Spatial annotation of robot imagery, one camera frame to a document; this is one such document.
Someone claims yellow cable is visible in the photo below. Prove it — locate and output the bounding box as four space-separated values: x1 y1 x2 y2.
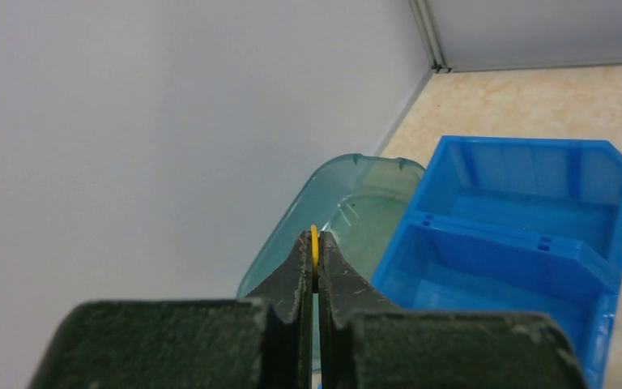
310 224 321 293

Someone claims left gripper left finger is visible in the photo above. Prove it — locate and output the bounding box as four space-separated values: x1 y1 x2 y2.
30 231 313 388

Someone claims blue three-compartment plastic bin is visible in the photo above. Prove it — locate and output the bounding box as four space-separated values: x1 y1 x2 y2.
371 135 622 388

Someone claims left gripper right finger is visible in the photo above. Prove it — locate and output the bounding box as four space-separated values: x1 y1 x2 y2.
318 232 587 388

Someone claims teal transparent plastic tub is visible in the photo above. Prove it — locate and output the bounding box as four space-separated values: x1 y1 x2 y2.
237 154 424 297

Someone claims right aluminium frame post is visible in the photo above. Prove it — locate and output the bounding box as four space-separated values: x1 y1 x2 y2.
408 0 453 74

